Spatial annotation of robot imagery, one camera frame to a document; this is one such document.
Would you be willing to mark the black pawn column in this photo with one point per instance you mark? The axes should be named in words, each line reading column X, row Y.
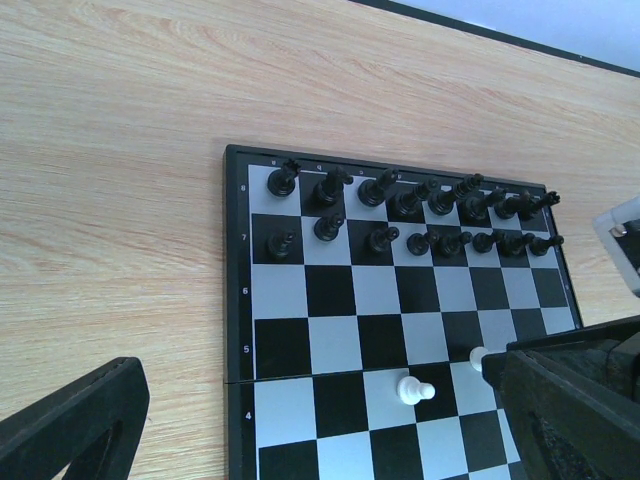
column 327, row 228
column 379, row 240
column 278, row 244

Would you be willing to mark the black pawn left column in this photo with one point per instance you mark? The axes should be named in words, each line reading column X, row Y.
column 278, row 244

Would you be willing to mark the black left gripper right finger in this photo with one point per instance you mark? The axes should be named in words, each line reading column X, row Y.
column 564, row 425

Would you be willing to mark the black knight piece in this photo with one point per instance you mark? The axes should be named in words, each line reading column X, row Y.
column 329, row 190

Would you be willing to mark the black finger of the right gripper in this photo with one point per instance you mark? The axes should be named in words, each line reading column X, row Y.
column 607, row 353

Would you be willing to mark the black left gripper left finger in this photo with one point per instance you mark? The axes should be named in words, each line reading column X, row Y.
column 91, row 428

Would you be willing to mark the black bishop piece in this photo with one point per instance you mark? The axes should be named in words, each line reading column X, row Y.
column 372, row 192

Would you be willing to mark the black and white chessboard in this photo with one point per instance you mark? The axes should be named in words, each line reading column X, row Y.
column 317, row 343

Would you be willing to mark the black rook corner piece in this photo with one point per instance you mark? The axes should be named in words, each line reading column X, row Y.
column 281, row 182

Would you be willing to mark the white pawn on board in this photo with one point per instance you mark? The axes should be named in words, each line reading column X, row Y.
column 412, row 391
column 476, row 357

